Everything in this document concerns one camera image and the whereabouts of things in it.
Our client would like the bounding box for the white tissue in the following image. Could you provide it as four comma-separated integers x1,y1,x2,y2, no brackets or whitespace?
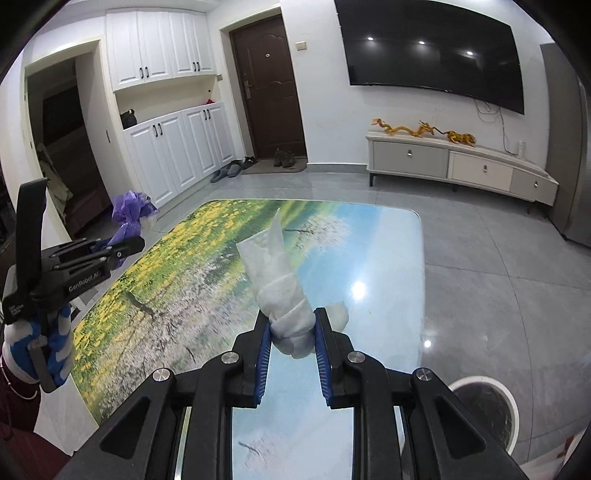
236,208,350,360

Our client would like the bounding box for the golden dragon ornament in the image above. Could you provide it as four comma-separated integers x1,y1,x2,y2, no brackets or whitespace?
372,117,446,138

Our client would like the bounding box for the brown doormat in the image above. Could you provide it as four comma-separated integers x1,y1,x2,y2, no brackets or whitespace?
241,159,308,175

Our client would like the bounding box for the white low television cabinet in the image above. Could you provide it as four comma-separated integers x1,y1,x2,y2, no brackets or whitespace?
366,128,559,213

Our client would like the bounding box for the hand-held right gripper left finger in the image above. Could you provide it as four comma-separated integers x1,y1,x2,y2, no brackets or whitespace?
71,318,274,480

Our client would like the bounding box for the dark brown entrance door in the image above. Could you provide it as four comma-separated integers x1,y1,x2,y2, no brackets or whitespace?
229,14,308,160

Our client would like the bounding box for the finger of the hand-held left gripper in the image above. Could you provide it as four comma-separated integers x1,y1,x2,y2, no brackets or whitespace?
95,236,147,274
41,238,114,266

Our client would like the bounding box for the white bin with black liner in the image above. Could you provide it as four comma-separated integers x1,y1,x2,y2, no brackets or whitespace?
447,376,520,455

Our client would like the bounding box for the white panelled shoe cabinet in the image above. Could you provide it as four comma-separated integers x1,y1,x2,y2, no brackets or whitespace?
105,9,237,208

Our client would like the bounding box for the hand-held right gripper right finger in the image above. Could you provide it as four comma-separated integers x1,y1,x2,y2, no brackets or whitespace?
313,307,529,480

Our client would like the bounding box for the purple plastic bag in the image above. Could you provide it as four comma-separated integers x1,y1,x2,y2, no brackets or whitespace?
111,190,159,245

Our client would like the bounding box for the person's left forearm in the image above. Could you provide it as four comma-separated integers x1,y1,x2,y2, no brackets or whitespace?
0,355,70,480

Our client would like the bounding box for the person's left hand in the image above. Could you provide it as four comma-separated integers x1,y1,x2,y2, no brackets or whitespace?
2,305,74,393

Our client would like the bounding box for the black wall television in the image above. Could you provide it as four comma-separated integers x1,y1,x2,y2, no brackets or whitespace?
333,0,527,115

